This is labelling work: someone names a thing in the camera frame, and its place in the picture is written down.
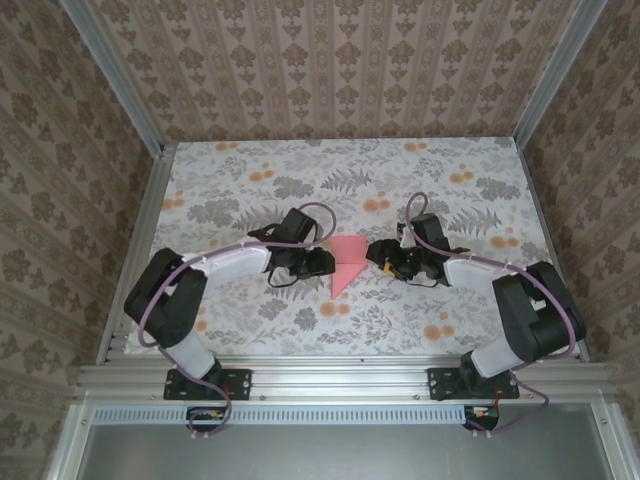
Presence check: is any aluminium lower left rail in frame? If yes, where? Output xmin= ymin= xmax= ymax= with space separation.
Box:
xmin=47 ymin=402 xmax=99 ymax=480

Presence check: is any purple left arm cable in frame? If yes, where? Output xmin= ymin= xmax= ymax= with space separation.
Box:
xmin=137 ymin=201 xmax=338 ymax=442

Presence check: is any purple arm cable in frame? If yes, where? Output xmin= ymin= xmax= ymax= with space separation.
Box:
xmin=404 ymin=192 xmax=579 ymax=435
xmin=137 ymin=201 xmax=338 ymax=442

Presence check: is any aluminium lower right rail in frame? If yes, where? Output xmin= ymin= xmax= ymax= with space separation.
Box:
xmin=592 ymin=402 xmax=640 ymax=480

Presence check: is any aluminium right corner post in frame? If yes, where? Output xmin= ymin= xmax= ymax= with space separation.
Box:
xmin=510 ymin=0 xmax=611 ymax=147

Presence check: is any grey slotted cable duct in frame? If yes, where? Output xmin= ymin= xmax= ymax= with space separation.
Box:
xmin=93 ymin=405 xmax=469 ymax=423

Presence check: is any aluminium front frame beam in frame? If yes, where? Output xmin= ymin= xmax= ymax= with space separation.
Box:
xmin=74 ymin=360 xmax=621 ymax=402

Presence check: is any floral patterned table mat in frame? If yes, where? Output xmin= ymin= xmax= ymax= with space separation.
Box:
xmin=122 ymin=138 xmax=584 ymax=357

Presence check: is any black right cable connector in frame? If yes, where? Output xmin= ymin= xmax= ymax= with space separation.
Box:
xmin=463 ymin=404 xmax=502 ymax=432

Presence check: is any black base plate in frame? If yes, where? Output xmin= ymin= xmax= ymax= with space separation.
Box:
xmin=164 ymin=368 xmax=252 ymax=401
xmin=427 ymin=367 xmax=521 ymax=401

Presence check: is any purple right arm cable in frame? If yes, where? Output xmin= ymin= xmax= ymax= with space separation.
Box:
xmin=404 ymin=192 xmax=579 ymax=435

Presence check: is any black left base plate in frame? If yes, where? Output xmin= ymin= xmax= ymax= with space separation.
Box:
xmin=164 ymin=368 xmax=252 ymax=401

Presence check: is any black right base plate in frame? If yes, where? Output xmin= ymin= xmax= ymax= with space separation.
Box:
xmin=427 ymin=367 xmax=521 ymax=401

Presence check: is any grey metal sheet panel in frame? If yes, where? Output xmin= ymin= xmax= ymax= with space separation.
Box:
xmin=74 ymin=421 xmax=619 ymax=480

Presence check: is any aluminium corner post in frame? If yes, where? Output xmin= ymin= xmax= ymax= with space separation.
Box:
xmin=510 ymin=0 xmax=611 ymax=147
xmin=64 ymin=0 xmax=167 ymax=156

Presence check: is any aluminium right side rail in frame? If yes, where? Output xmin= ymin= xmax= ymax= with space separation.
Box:
xmin=514 ymin=139 xmax=592 ymax=364

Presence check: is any aluminium left side rail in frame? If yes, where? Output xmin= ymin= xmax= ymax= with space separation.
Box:
xmin=96 ymin=142 xmax=177 ymax=364

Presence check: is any aluminium rail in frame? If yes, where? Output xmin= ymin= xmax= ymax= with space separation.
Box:
xmin=514 ymin=139 xmax=592 ymax=364
xmin=96 ymin=142 xmax=177 ymax=364
xmin=592 ymin=402 xmax=640 ymax=480
xmin=47 ymin=402 xmax=99 ymax=480

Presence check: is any pink square paper sheet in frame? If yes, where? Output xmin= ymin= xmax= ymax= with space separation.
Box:
xmin=329 ymin=234 xmax=370 ymax=299

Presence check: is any aluminium left corner post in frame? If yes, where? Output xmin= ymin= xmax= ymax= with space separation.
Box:
xmin=64 ymin=0 xmax=167 ymax=156

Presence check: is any thin black left gripper cable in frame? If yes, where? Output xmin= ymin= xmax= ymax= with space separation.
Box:
xmin=266 ymin=263 xmax=307 ymax=290

